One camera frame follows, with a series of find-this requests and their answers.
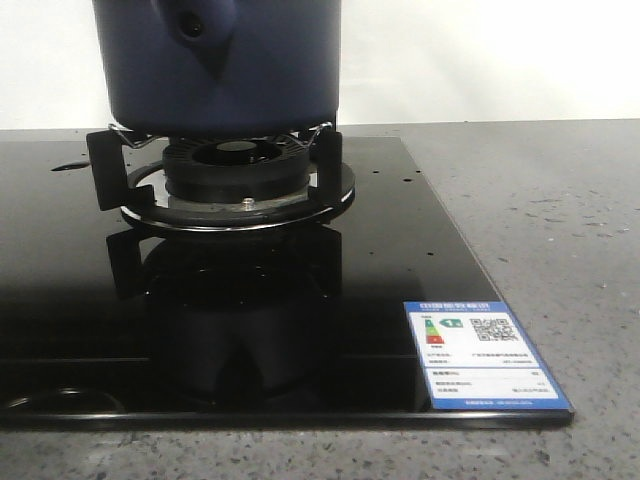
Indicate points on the black pot support grate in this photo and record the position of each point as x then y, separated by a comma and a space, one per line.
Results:
142, 197

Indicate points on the dark blue cooking pot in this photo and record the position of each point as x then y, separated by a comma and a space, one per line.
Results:
220, 68

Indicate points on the black gas burner head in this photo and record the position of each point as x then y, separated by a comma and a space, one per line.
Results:
228, 171

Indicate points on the blue energy efficiency label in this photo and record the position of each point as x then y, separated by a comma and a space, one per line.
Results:
476, 356

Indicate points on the black glass gas cooktop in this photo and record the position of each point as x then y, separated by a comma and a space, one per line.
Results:
107, 326

